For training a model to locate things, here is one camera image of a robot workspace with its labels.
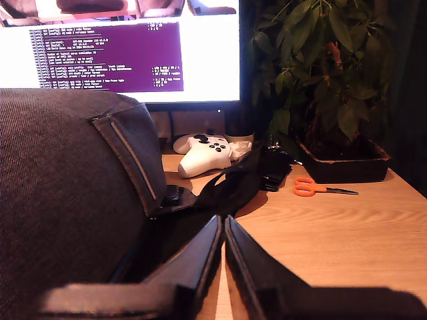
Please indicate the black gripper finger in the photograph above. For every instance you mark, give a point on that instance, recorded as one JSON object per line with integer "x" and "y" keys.
{"x": 200, "y": 260}
{"x": 253, "y": 273}

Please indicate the grey fabric backpack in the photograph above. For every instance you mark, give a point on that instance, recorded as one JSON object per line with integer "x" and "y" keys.
{"x": 66, "y": 173}

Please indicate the white game controller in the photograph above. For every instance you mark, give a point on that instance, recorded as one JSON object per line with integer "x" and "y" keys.
{"x": 203, "y": 156}

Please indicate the crumpled white tissue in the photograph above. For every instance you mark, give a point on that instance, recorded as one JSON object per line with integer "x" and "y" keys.
{"x": 241, "y": 149}

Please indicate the green potted plant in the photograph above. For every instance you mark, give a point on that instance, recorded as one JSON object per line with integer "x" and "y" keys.
{"x": 327, "y": 66}

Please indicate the monitor showing camera views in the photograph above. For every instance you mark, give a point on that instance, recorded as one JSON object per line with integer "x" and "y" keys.
{"x": 207, "y": 50}

